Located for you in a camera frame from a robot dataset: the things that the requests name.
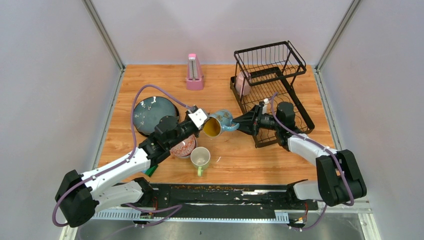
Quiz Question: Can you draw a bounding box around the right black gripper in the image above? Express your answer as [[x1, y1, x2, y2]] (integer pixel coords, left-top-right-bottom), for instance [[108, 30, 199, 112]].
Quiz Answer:
[[231, 105, 281, 136]]

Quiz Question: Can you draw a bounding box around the blue mug yellow inside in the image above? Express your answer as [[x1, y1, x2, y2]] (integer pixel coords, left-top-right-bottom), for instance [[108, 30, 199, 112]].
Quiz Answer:
[[205, 109, 239, 138]]

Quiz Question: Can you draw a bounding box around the pink metronome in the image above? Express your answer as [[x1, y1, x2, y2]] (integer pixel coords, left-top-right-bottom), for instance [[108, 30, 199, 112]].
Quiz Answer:
[[186, 53, 205, 91]]

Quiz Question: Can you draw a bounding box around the pink mug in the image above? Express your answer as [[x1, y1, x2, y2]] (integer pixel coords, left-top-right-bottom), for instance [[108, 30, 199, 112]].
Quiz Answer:
[[235, 71, 251, 98]]

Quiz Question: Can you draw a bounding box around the black wire dish rack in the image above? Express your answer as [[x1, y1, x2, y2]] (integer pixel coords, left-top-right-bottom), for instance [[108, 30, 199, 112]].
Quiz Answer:
[[230, 41, 315, 148]]

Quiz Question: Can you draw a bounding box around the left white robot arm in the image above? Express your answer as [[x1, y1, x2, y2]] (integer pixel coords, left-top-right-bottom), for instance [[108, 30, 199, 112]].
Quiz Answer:
[[51, 112, 209, 228]]

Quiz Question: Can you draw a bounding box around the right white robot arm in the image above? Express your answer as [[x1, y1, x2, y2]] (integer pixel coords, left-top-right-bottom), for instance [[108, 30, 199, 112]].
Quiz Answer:
[[233, 101, 367, 209]]

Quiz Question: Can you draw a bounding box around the red patterned bowl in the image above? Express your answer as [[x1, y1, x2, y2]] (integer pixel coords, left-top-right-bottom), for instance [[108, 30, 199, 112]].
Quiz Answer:
[[170, 134, 197, 159]]

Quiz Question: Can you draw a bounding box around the black bottom plate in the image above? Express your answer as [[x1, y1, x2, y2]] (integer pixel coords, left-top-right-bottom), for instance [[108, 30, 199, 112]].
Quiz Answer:
[[133, 104, 180, 137]]

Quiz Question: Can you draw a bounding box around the dark blue floral plate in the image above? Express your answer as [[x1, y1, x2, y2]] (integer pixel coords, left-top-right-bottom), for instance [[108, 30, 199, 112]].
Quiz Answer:
[[132, 96, 180, 136]]

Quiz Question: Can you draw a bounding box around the blue green striped block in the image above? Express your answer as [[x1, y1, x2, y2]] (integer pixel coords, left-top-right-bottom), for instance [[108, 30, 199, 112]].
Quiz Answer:
[[143, 165, 158, 177]]

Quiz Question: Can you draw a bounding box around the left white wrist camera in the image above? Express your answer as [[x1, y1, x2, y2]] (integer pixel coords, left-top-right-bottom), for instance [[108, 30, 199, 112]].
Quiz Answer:
[[188, 105, 210, 130]]

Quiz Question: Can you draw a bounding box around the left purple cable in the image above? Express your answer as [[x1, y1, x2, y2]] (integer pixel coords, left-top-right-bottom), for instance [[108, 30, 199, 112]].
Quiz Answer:
[[51, 84, 200, 229]]

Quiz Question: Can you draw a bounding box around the purple cable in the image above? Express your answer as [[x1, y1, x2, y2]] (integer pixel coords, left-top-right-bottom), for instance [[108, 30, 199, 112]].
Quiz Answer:
[[269, 92, 355, 232], [51, 84, 200, 229]]

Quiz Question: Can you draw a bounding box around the green handled cream mug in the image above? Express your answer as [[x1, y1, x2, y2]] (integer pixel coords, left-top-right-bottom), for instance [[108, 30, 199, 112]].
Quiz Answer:
[[190, 147, 211, 177]]

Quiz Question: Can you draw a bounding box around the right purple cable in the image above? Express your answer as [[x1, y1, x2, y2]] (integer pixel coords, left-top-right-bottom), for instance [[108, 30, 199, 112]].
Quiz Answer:
[[269, 92, 355, 232]]

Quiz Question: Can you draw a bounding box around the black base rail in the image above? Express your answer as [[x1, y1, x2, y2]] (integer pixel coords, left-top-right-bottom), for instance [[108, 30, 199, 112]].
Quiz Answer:
[[133, 183, 319, 220]]

